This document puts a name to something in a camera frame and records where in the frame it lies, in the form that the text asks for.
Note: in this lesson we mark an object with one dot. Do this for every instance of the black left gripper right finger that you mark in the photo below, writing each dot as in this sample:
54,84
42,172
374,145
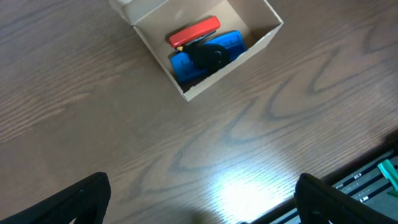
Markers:
319,203

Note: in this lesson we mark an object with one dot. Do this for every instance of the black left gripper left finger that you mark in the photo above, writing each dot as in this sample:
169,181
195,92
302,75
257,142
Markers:
83,202

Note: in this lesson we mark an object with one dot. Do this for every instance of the blue plastic eraser holder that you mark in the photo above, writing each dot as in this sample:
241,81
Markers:
184,69

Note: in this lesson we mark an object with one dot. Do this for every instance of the black correction tape dispenser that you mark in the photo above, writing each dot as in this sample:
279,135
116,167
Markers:
211,57

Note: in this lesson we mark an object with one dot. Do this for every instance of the brown cardboard box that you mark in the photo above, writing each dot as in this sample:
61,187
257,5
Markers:
156,20

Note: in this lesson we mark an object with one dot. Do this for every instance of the orange stapler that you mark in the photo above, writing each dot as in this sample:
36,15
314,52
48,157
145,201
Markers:
195,31

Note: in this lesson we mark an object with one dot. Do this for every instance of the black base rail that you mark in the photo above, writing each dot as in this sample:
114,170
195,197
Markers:
361,180

